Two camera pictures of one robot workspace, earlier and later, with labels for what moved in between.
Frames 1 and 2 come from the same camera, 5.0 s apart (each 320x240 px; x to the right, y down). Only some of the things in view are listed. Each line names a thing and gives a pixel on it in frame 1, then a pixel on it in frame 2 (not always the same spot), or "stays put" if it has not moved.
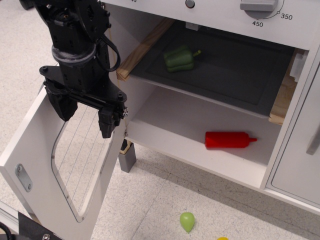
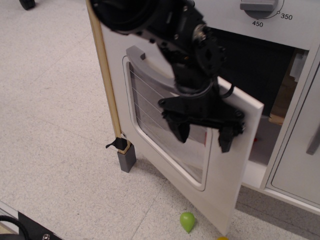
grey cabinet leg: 128,160 stays put
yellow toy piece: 223,238 stays put
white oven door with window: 56,172 → 137,77
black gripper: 92,85 → 211,107
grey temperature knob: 259,9 stays put
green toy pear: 187,220 stays put
